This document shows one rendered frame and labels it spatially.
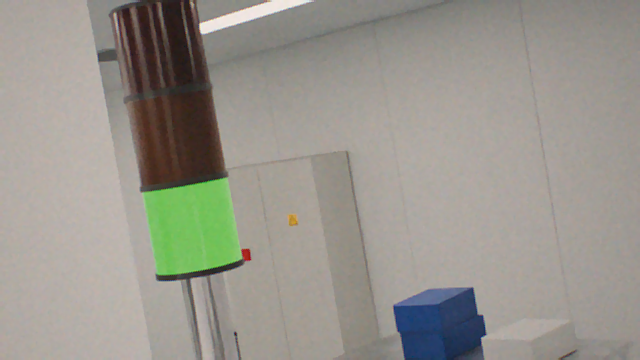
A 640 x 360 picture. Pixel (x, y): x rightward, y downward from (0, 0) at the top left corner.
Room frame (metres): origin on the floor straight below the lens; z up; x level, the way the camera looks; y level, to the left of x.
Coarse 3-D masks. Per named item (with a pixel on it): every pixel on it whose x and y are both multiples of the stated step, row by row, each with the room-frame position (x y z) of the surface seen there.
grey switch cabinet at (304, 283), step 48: (240, 192) 7.96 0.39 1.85; (288, 192) 7.57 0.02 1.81; (336, 192) 7.50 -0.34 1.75; (240, 240) 8.04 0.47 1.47; (288, 240) 7.63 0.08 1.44; (336, 240) 7.44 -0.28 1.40; (240, 288) 8.11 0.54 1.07; (288, 288) 7.70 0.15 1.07; (336, 288) 7.38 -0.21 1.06; (240, 336) 8.19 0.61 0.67; (288, 336) 7.77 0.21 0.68; (336, 336) 7.39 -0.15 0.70
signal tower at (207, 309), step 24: (144, 0) 0.54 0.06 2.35; (168, 0) 0.54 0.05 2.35; (192, 0) 0.55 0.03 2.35; (144, 96) 0.54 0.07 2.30; (240, 264) 0.55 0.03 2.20; (192, 288) 0.55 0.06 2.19; (216, 288) 0.55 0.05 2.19; (192, 312) 0.55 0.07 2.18; (216, 312) 0.55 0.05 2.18; (192, 336) 0.55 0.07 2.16; (216, 336) 0.55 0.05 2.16
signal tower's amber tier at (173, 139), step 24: (168, 96) 0.54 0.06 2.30; (192, 96) 0.54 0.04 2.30; (144, 120) 0.54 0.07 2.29; (168, 120) 0.54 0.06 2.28; (192, 120) 0.54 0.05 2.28; (216, 120) 0.56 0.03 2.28; (144, 144) 0.54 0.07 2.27; (168, 144) 0.54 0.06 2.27; (192, 144) 0.54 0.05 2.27; (216, 144) 0.55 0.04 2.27; (144, 168) 0.55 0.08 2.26; (168, 168) 0.54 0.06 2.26; (192, 168) 0.54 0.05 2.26; (216, 168) 0.55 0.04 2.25
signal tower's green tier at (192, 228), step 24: (144, 192) 0.55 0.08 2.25; (168, 192) 0.54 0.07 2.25; (192, 192) 0.54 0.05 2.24; (216, 192) 0.55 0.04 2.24; (168, 216) 0.54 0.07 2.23; (192, 216) 0.54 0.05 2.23; (216, 216) 0.54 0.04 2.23; (168, 240) 0.54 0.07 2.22; (192, 240) 0.54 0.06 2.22; (216, 240) 0.54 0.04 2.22; (168, 264) 0.54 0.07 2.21; (192, 264) 0.54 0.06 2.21; (216, 264) 0.54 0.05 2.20
